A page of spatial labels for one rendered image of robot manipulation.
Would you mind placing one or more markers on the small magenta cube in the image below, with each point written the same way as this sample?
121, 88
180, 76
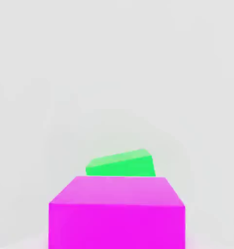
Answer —
116, 217

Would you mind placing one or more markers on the small green cube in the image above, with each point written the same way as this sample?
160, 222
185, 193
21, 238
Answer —
124, 166

